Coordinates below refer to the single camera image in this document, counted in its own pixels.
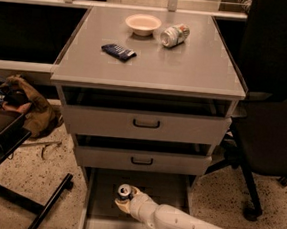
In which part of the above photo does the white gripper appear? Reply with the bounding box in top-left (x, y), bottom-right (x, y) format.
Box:
top-left (115, 186), bottom-right (159, 224)

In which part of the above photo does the blue pepsi can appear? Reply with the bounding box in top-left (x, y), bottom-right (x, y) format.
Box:
top-left (117, 184), bottom-right (133, 200)

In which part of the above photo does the bottom grey drawer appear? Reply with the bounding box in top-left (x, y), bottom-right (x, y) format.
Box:
top-left (78, 168), bottom-right (195, 229)

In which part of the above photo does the grey drawer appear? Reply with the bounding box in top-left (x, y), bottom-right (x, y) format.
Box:
top-left (78, 168), bottom-right (195, 229)
top-left (62, 87), bottom-right (231, 145)
top-left (75, 135), bottom-right (212, 176)

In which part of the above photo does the middle grey drawer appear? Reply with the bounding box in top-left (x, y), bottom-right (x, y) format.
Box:
top-left (75, 135), bottom-right (212, 176)

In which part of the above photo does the top grey drawer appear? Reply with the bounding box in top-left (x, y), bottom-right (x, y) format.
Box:
top-left (62, 87), bottom-right (231, 145)

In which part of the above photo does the grey drawer cabinet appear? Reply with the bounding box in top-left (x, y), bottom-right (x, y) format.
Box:
top-left (36, 1), bottom-right (253, 229)

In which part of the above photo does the silver crushed can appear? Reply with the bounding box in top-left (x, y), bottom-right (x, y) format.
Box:
top-left (160, 23), bottom-right (190, 48)

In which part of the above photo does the brown cloth bag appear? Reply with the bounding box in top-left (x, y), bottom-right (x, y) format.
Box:
top-left (0, 74), bottom-right (59, 139)

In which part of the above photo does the black side table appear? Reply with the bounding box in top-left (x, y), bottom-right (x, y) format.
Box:
top-left (0, 125), bottom-right (79, 229)

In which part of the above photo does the blue snack bag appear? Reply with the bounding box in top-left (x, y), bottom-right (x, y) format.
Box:
top-left (101, 43), bottom-right (137, 63)

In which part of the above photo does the white bowl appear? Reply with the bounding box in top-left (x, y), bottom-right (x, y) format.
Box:
top-left (125, 14), bottom-right (162, 36)

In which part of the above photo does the black office chair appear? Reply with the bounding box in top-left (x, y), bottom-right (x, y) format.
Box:
top-left (208, 0), bottom-right (287, 222)

